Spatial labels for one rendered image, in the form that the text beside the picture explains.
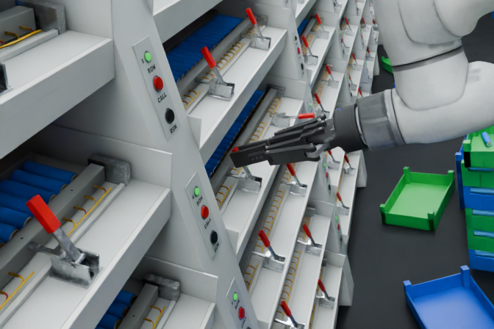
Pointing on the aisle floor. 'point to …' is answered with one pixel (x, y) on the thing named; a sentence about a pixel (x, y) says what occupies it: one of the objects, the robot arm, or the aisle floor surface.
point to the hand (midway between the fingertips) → (251, 153)
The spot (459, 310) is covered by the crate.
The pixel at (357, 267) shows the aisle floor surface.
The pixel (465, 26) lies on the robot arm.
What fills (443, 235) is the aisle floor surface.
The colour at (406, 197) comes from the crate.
